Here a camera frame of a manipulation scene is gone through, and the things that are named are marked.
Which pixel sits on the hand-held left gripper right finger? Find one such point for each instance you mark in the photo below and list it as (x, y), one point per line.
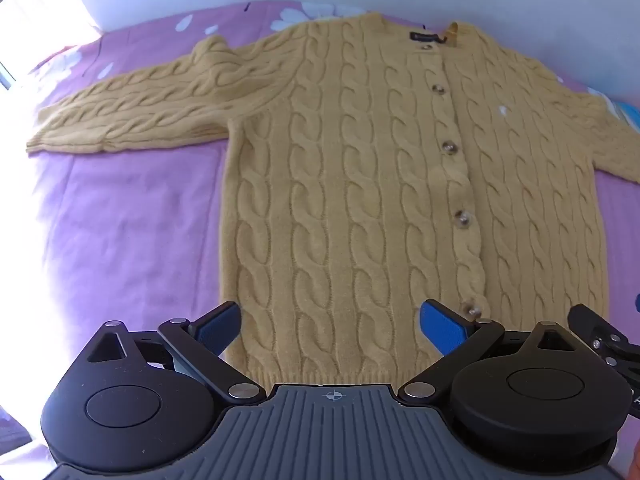
(442, 327)

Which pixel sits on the purple floral bed sheet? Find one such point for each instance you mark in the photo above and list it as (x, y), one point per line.
(125, 235)

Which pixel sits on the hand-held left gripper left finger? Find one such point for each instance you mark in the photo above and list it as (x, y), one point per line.
(220, 327)

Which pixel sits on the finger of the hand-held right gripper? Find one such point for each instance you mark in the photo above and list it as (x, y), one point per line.
(587, 317)

